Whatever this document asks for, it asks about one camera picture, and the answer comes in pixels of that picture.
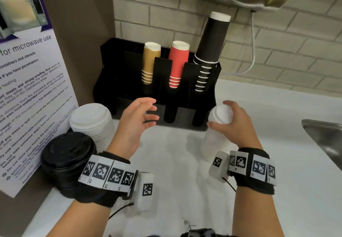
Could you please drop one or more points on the black cup and lid organizer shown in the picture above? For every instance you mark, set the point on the black cup and lid organizer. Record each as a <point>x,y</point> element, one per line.
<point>117,71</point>

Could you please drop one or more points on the steel sink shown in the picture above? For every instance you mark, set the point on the steel sink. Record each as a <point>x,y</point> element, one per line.
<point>326,138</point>

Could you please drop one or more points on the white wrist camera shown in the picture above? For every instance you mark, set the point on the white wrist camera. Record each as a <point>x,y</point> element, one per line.
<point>217,164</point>
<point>145,191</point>

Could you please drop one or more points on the stack of red paper cups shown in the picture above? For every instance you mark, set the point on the stack of red paper cups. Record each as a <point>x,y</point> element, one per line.
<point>177,60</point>

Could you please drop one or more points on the stack of white lids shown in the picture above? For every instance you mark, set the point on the stack of white lids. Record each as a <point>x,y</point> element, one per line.
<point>220,112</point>
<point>90,119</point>

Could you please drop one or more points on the stack of gold paper cups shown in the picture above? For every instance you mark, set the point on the stack of gold paper cups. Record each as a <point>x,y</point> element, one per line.
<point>149,57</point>

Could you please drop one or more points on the right marker wristband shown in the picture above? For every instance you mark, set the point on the right marker wristband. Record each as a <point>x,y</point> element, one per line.
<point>251,167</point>

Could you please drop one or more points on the person's left forearm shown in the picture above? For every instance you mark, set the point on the person's left forearm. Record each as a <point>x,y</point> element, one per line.
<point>80,218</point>

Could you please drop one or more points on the person's right hand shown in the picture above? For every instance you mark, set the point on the person's right hand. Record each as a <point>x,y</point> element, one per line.
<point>243,132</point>

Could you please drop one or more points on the left marker wristband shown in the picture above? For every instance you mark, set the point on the left marker wristband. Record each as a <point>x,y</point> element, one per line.
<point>107,175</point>

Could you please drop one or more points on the stack of black paper cups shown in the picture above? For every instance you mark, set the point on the stack of black paper cups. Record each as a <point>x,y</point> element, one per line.
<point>213,36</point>

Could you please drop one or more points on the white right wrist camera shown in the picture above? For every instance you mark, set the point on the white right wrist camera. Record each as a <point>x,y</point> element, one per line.
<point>217,164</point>

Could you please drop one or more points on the marker wristband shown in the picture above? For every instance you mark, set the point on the marker wristband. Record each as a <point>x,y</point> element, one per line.
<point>107,175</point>
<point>251,167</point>

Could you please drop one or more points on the black chest camera mount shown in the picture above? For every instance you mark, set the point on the black chest camera mount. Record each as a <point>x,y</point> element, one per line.
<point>200,232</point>

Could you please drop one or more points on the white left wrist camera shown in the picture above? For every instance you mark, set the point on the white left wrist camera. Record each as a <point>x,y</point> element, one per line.
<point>145,191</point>

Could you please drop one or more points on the microwave safety poster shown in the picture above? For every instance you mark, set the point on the microwave safety poster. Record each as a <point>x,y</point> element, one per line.
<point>32,97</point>

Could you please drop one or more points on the person's left hand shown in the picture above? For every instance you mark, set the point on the person's left hand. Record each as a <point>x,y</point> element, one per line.
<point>128,127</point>

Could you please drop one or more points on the stack of black lids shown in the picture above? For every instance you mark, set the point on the stack of black lids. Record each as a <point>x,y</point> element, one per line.
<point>66,154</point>

